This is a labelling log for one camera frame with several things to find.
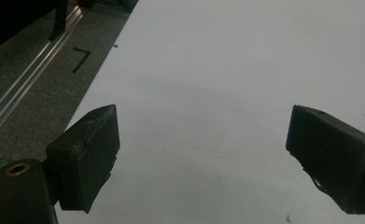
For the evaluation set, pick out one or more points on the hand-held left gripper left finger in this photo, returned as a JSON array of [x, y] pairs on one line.
[[83, 155]]

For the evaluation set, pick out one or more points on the aluminium floor rail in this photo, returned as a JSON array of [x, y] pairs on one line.
[[27, 79]]

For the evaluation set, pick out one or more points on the black stand leg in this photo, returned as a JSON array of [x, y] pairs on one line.
[[58, 21]]

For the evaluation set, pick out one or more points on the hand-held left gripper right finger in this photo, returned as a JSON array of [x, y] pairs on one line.
[[335, 158]]

